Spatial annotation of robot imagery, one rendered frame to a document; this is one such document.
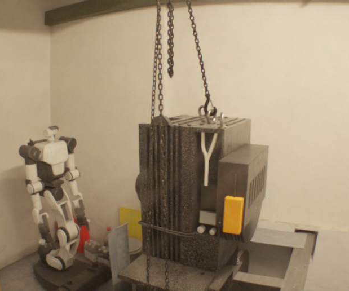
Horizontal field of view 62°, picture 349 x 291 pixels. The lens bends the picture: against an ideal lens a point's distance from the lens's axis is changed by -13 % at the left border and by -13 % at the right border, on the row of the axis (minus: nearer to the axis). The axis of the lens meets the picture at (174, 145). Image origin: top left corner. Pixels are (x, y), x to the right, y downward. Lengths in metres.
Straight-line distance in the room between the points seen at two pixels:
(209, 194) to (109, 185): 1.86
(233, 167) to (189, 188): 0.28
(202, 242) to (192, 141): 0.49
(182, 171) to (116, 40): 1.83
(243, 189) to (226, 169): 0.11
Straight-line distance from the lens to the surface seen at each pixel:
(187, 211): 1.56
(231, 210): 1.36
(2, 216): 3.45
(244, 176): 1.33
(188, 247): 1.64
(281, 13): 2.58
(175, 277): 1.60
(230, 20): 2.66
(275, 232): 2.65
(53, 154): 2.55
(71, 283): 2.80
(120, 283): 1.93
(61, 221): 2.73
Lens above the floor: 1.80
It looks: 11 degrees down
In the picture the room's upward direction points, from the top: straight up
